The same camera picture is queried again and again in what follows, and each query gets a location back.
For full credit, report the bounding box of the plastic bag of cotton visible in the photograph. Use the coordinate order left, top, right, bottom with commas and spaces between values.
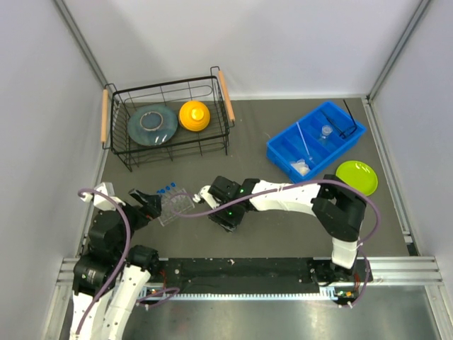
290, 159, 311, 176

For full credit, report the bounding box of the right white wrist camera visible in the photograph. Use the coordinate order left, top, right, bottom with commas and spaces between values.
192, 186, 220, 209

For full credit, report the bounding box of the small clear glass flask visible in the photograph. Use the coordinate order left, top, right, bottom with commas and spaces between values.
319, 125, 333, 145

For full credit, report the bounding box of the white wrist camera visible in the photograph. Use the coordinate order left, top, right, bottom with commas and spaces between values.
78, 182, 125, 211
192, 186, 220, 209

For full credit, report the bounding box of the orange ribbed bowl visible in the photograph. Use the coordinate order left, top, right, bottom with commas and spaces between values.
178, 101, 211, 132

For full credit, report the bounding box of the glass stirring rod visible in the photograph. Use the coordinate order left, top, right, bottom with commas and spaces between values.
296, 122, 315, 165

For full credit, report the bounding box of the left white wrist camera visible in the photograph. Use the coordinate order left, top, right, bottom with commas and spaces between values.
78, 182, 125, 211

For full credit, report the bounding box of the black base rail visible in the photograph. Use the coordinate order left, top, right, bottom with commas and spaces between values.
160, 257, 333, 295

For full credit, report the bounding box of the blue ceramic plate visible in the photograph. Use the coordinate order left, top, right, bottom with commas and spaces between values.
127, 104, 178, 147

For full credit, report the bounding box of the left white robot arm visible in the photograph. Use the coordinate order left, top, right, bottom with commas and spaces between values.
70, 183, 162, 339

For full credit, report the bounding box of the clear test tube rack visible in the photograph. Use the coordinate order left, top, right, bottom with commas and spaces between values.
158, 187, 195, 227

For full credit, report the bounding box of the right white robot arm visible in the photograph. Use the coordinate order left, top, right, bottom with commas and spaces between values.
199, 175, 367, 281

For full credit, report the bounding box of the lime green plate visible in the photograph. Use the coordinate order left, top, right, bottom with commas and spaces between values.
336, 160, 379, 196

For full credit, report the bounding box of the black wire ring stand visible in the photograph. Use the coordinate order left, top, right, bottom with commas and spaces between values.
321, 99, 358, 140

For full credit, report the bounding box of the black wire basket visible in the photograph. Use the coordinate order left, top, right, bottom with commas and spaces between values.
101, 66, 236, 171

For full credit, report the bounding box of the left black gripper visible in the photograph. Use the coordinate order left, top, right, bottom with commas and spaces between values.
108, 188, 162, 256

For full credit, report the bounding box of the blue plastic divided bin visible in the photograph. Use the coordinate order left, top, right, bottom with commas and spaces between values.
266, 101, 367, 183

